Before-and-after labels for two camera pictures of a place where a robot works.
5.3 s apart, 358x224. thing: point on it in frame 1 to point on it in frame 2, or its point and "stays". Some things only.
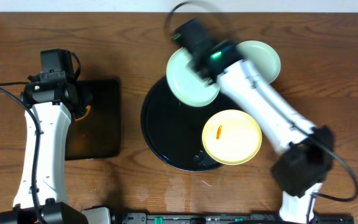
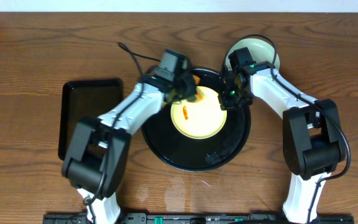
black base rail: x=231 y=218 stays
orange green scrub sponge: x=88 y=108 to x=198 y=96
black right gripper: x=191 y=65 to x=224 y=103
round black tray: x=173 y=131 stays
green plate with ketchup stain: x=186 y=84 to x=260 y=50
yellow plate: x=231 y=137 to x=202 y=119
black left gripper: x=81 y=101 to x=183 y=88
